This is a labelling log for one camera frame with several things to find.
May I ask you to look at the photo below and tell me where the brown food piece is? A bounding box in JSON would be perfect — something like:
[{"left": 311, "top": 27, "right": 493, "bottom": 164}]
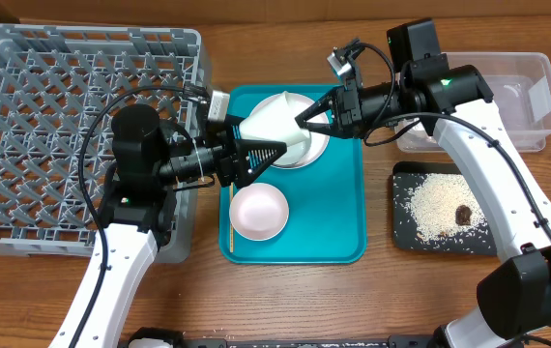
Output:
[{"left": 455, "top": 205, "right": 472, "bottom": 226}]

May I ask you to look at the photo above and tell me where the black tray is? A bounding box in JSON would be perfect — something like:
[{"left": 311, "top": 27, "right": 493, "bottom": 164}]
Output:
[{"left": 391, "top": 161, "right": 497, "bottom": 256}]

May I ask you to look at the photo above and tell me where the rice pile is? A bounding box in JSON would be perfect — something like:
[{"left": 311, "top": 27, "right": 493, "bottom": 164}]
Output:
[{"left": 392, "top": 173, "right": 491, "bottom": 248}]

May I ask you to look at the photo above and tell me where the large white plate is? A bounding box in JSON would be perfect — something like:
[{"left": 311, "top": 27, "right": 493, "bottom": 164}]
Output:
[{"left": 273, "top": 93, "right": 329, "bottom": 169}]

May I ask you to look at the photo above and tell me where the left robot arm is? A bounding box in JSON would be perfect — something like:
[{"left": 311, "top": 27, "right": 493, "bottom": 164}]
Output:
[{"left": 51, "top": 103, "right": 286, "bottom": 347}]

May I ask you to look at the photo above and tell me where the teal plastic tray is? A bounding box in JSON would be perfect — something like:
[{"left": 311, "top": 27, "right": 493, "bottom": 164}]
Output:
[{"left": 217, "top": 83, "right": 368, "bottom": 266}]

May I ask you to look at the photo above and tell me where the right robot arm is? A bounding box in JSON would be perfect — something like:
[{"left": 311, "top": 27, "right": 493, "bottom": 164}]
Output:
[{"left": 240, "top": 66, "right": 551, "bottom": 347}]

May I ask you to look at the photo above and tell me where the clear plastic bin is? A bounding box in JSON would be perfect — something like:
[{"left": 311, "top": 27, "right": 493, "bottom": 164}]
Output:
[{"left": 391, "top": 51, "right": 551, "bottom": 154}]

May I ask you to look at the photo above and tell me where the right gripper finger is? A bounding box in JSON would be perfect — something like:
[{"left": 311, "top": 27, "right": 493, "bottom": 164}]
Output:
[
  {"left": 301, "top": 123, "right": 346, "bottom": 139},
  {"left": 295, "top": 90, "right": 336, "bottom": 127}
]

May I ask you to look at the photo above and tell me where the white cup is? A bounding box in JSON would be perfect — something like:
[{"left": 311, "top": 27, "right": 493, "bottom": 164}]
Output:
[{"left": 240, "top": 91, "right": 312, "bottom": 166}]

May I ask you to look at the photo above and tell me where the grey dishwasher rack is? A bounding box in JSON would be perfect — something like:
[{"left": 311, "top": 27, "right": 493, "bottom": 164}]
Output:
[{"left": 0, "top": 24, "right": 212, "bottom": 256}]

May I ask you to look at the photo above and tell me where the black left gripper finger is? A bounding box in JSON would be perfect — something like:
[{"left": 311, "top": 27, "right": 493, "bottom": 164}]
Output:
[
  {"left": 222, "top": 114, "right": 245, "bottom": 141},
  {"left": 233, "top": 139, "right": 287, "bottom": 184}
]

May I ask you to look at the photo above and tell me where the wooden chopstick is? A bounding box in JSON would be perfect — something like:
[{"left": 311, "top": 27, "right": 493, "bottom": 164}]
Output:
[{"left": 229, "top": 184, "right": 235, "bottom": 254}]

